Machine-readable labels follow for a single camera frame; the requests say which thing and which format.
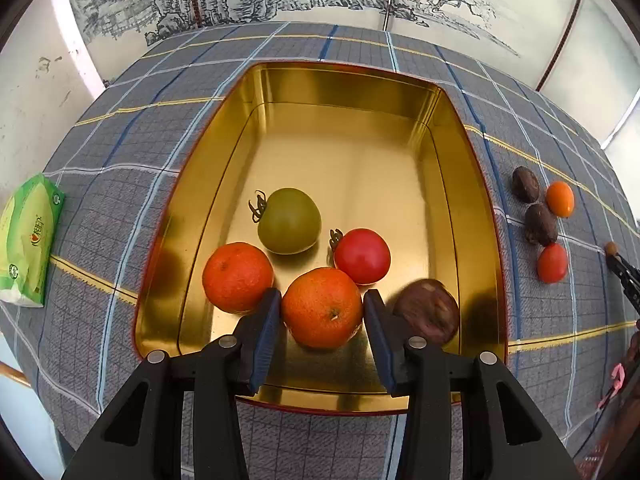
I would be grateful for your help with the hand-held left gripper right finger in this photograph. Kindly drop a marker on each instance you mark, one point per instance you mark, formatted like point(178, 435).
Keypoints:
point(382, 340)

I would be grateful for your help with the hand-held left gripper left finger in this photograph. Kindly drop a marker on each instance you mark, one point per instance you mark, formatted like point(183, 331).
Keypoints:
point(262, 340)

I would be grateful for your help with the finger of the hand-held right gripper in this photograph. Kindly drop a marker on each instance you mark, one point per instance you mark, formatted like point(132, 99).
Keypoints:
point(627, 277)

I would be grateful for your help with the brown longan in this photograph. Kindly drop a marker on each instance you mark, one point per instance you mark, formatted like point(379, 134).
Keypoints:
point(611, 248)

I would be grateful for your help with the dark brown mangosteen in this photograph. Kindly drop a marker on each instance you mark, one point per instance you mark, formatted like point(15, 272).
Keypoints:
point(427, 310)
point(541, 223)
point(525, 184)

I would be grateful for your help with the large mandarin orange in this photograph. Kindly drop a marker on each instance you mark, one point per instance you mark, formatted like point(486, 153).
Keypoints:
point(322, 307)

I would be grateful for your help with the red tomato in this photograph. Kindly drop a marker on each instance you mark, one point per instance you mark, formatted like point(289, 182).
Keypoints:
point(362, 257)
point(552, 262)

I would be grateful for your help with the smooth round orange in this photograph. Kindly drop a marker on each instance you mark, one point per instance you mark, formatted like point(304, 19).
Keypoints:
point(560, 199)

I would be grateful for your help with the green tomato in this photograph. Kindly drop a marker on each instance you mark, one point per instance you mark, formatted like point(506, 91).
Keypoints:
point(290, 220)

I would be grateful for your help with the red tin box gold interior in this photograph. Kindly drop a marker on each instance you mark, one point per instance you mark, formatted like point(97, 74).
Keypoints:
point(350, 160)

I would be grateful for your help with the blue plaid tablecloth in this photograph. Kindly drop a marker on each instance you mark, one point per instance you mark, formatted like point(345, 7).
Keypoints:
point(125, 200)

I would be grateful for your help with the wooden chair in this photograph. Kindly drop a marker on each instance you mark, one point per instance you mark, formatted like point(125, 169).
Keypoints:
point(12, 372)

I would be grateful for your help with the green tissue pack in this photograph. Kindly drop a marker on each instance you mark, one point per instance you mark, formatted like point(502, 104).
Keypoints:
point(27, 240)

